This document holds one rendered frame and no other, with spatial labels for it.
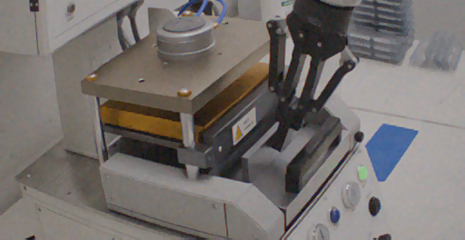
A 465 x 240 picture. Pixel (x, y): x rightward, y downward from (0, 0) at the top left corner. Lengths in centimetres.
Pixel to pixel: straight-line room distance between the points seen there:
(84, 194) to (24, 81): 43
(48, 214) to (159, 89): 33
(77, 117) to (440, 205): 67
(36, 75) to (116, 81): 53
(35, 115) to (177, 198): 62
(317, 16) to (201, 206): 27
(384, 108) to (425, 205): 43
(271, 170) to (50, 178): 35
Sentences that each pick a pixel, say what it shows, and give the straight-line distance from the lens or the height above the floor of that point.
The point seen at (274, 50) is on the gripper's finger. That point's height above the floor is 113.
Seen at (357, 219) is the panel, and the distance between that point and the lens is 116.
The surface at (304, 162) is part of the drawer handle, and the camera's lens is 100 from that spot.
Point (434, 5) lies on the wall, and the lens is 354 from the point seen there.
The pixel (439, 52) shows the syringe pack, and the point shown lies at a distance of 195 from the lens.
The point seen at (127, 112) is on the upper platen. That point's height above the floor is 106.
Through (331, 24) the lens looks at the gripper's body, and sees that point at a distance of 93.
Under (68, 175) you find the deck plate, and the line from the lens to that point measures 118.
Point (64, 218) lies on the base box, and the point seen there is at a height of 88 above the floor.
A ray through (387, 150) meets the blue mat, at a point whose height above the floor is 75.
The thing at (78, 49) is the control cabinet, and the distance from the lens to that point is 114.
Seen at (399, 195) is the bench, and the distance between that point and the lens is 140.
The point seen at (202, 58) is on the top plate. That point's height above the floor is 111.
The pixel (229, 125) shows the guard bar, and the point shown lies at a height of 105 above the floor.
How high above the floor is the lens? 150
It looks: 26 degrees down
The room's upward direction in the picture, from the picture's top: 4 degrees counter-clockwise
